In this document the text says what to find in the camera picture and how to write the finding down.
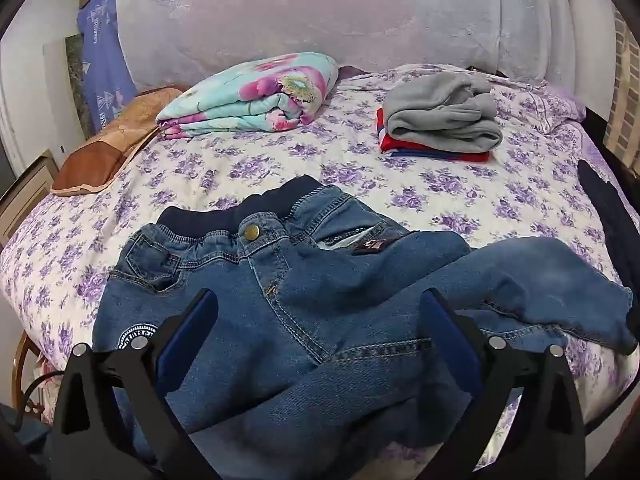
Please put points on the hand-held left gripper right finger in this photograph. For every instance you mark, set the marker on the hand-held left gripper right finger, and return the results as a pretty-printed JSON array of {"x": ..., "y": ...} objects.
[{"x": 450, "y": 332}]

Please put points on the red and blue folded garment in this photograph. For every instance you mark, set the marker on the red and blue folded garment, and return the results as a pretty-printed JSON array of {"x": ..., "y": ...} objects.
[{"x": 430, "y": 152}]

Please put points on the purple floral bed sheet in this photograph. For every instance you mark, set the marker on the purple floral bed sheet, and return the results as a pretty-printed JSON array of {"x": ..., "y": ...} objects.
[{"x": 400, "y": 190}]

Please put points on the grey velvet headboard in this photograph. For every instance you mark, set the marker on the grey velvet headboard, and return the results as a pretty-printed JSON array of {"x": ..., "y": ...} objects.
[{"x": 320, "y": 10}]

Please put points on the grey folded garment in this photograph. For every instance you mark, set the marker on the grey folded garment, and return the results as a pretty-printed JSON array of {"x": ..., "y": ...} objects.
[{"x": 442, "y": 110}]

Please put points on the folded floral blanket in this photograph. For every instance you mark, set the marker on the folded floral blanket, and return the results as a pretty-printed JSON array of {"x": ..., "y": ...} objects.
[{"x": 250, "y": 92}]

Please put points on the blue denim pants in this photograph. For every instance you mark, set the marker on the blue denim pants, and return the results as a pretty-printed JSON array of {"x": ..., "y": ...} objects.
[{"x": 310, "y": 320}]

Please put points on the wooden picture frame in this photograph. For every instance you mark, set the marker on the wooden picture frame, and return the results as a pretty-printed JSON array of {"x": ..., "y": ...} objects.
[{"x": 22, "y": 192}]

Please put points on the brown pillow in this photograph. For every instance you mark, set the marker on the brown pillow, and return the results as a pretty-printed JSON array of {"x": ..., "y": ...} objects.
[{"x": 107, "y": 142}]

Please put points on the blue patterned pillow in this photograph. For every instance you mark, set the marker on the blue patterned pillow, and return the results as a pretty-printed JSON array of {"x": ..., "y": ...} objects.
[{"x": 102, "y": 55}]

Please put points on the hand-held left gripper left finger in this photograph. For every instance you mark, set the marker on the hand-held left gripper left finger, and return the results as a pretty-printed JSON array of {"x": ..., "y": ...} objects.
[{"x": 187, "y": 332}]

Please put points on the dark cloth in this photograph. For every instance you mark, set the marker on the dark cloth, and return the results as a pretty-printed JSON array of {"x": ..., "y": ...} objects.
[{"x": 612, "y": 210}]

